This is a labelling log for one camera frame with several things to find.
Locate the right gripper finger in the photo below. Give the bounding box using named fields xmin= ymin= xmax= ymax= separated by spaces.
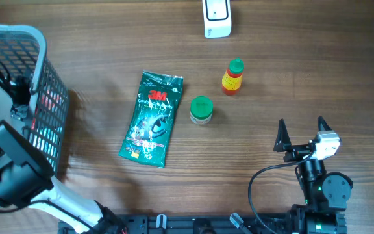
xmin=273 ymin=119 xmax=292 ymax=152
xmin=318 ymin=116 xmax=332 ymax=131

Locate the red sauce bottle green cap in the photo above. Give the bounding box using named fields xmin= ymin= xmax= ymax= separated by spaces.
xmin=221 ymin=57 xmax=244 ymax=96

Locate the green lid small jar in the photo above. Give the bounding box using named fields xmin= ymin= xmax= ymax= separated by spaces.
xmin=190 ymin=96 xmax=214 ymax=125

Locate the green 3M glove packet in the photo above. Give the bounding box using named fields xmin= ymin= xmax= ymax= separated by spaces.
xmin=118 ymin=70 xmax=184 ymax=168

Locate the light green wipes pack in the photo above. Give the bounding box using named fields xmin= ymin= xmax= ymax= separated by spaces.
xmin=10 ymin=105 xmax=29 ymax=121

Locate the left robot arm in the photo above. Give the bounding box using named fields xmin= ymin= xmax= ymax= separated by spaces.
xmin=0 ymin=61 xmax=127 ymax=233

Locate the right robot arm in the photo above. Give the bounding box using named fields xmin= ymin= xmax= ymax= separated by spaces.
xmin=273 ymin=116 xmax=353 ymax=233

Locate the white barcode scanner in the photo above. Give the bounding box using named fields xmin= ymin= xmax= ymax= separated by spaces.
xmin=202 ymin=0 xmax=232 ymax=39

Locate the grey plastic shopping basket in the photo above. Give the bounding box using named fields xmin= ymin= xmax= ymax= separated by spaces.
xmin=0 ymin=25 xmax=69 ymax=178

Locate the black right camera cable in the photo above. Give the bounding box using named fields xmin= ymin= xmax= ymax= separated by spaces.
xmin=247 ymin=149 xmax=316 ymax=234

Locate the black camera cable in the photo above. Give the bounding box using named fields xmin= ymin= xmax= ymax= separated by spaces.
xmin=247 ymin=149 xmax=316 ymax=234
xmin=0 ymin=198 xmax=100 ymax=233

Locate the black left camera cable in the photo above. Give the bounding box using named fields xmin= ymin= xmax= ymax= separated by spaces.
xmin=0 ymin=198 xmax=100 ymax=233

